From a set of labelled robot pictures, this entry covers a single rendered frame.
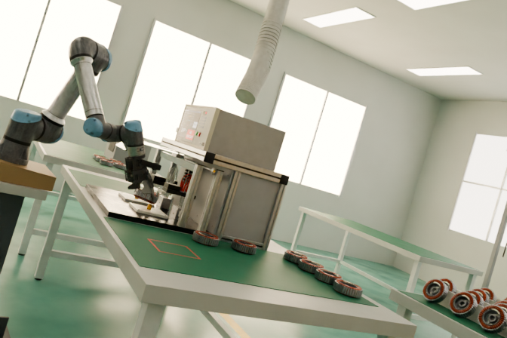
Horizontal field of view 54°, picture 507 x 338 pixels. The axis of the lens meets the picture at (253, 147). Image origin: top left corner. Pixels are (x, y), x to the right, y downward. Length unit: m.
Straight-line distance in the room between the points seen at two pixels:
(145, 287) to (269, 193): 1.10
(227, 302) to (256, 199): 0.91
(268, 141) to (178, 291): 1.18
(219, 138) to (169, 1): 5.18
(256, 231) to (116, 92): 4.97
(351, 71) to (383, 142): 1.48
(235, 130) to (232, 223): 0.43
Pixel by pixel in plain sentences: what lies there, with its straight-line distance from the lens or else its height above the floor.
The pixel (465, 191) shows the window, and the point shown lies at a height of 1.69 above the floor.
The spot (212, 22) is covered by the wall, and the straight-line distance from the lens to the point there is 7.51.
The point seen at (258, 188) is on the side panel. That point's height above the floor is 1.02.
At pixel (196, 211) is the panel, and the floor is 0.82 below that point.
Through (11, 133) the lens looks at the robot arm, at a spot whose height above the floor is 0.95.
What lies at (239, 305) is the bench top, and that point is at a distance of 1.49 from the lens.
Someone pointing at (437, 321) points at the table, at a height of 0.72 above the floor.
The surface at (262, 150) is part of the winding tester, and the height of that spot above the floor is 1.19.
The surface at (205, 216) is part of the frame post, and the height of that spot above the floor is 0.84.
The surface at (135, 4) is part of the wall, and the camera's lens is 7.20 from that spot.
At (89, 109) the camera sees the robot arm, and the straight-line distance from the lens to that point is 2.18.
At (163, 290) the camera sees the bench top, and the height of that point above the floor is 0.74.
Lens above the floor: 1.14
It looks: 1 degrees up
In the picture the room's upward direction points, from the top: 17 degrees clockwise
